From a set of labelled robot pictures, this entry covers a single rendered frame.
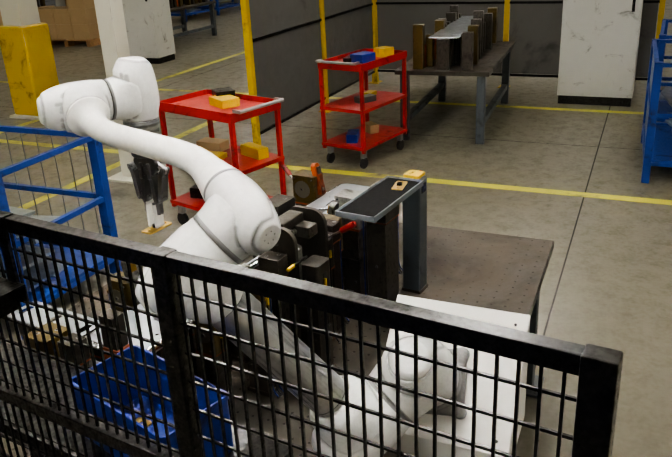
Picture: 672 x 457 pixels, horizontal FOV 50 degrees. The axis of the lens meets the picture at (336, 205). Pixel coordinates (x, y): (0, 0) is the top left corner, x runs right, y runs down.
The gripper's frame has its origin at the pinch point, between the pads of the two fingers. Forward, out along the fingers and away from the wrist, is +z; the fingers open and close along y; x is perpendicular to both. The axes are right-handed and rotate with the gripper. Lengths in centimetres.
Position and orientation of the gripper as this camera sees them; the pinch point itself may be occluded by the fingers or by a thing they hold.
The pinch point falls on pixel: (154, 213)
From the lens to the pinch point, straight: 196.3
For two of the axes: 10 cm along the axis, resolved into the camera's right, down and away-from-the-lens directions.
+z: 0.4, 9.3, 3.6
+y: 8.6, 1.5, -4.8
